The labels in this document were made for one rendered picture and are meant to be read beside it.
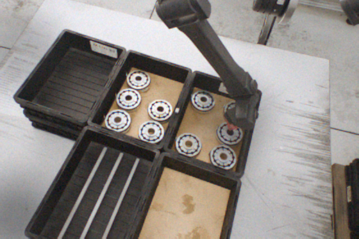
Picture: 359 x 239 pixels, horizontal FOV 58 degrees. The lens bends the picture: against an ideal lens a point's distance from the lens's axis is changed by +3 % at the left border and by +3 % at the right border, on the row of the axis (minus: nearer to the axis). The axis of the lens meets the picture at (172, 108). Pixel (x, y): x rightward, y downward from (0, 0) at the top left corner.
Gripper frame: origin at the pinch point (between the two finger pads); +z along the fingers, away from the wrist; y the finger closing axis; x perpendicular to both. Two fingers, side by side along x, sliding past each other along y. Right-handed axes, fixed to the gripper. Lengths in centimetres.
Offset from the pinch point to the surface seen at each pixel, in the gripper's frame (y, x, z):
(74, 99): -51, 44, 10
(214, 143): -7.0, 0.9, 11.7
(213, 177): -16.6, -12.4, 5.8
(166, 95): -14.5, 29.8, 11.1
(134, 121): -32.4, 23.5, 10.9
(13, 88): -73, 69, 22
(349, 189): 75, -36, 78
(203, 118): -5.4, 12.6, 11.5
